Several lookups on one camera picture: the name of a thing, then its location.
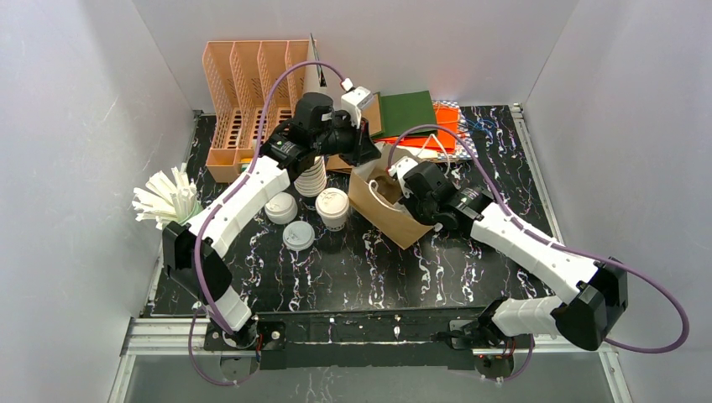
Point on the green cup holder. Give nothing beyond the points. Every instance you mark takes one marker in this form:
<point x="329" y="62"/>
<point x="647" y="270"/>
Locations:
<point x="196" y="209"/>

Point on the single paper cup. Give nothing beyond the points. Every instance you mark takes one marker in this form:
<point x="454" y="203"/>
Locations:
<point x="335" y="224"/>

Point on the tan paper bag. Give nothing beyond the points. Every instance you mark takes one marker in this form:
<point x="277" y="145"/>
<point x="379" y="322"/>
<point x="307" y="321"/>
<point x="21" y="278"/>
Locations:
<point x="377" y="197"/>

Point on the stack of paper cups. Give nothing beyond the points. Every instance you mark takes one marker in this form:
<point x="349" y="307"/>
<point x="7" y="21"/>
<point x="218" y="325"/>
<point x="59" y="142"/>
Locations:
<point x="313" y="180"/>

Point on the white folder in organizer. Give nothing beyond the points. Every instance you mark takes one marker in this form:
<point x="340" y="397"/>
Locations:
<point x="315" y="76"/>

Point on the orange paper bag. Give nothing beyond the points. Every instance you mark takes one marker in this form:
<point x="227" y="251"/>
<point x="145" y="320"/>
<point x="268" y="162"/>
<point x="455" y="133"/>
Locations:
<point x="418" y="139"/>

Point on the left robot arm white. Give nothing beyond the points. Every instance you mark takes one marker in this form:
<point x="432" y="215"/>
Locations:
<point x="193" y="251"/>

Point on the stack of white lids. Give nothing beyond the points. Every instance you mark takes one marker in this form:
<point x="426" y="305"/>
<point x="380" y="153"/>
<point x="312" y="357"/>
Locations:
<point x="281" y="209"/>

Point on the white wrapped straws bundle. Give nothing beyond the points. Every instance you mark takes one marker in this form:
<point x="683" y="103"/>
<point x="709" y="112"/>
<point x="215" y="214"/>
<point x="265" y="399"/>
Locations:
<point x="165" y="198"/>

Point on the brown kraft paper bag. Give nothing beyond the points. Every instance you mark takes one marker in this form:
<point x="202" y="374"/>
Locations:
<point x="335" y="164"/>

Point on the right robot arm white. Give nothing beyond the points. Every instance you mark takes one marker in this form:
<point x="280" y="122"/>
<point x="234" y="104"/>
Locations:
<point x="589" y="295"/>

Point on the single white lid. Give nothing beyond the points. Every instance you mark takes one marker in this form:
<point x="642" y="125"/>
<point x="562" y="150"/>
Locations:
<point x="332" y="203"/>

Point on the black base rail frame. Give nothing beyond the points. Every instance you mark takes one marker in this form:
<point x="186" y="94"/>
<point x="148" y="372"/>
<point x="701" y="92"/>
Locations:
<point x="408" y="337"/>

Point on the loose white lid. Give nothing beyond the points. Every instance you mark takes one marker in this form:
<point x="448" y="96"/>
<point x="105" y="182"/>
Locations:
<point x="298" y="236"/>

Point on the dark green paper bag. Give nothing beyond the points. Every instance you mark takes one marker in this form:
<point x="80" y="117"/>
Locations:
<point x="392" y="115"/>

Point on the pink desk file organizer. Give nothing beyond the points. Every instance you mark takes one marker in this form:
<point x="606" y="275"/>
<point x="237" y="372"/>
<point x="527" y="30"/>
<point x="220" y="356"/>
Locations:
<point x="239" y="76"/>

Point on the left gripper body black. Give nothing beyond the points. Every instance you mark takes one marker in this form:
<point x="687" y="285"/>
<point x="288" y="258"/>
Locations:
<point x="363" y="144"/>

